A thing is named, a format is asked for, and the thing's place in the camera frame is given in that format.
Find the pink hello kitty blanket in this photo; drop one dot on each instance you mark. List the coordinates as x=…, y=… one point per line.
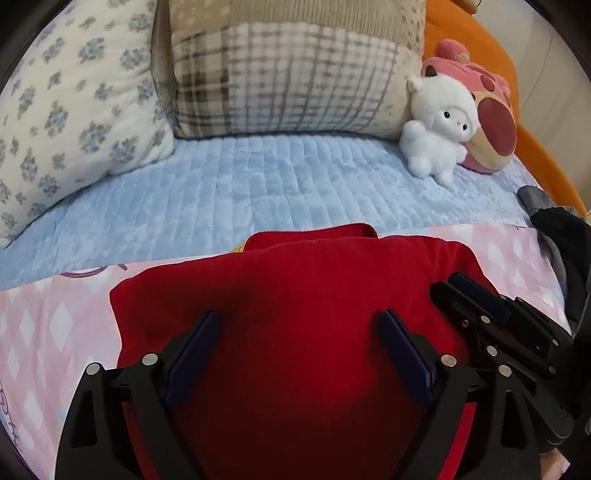
x=53, y=328

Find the beige plaid pillow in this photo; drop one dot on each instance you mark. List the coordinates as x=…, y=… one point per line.
x=227, y=68

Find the white plush lamb toy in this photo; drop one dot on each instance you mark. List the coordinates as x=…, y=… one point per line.
x=444, y=118

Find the red polo sweater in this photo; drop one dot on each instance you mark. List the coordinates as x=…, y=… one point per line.
x=299, y=385

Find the light blue quilted bedspread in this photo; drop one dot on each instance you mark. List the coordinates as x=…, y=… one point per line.
x=211, y=195

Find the pink mushroom plush toy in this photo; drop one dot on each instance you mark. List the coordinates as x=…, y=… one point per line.
x=492, y=147

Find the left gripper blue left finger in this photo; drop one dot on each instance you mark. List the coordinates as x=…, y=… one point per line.
x=185, y=357

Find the black garment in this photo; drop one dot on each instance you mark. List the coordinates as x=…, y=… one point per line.
x=567, y=237

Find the white blue floral pillow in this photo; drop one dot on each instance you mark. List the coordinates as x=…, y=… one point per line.
x=80, y=106

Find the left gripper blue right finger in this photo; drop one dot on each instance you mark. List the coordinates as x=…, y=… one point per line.
x=412, y=355

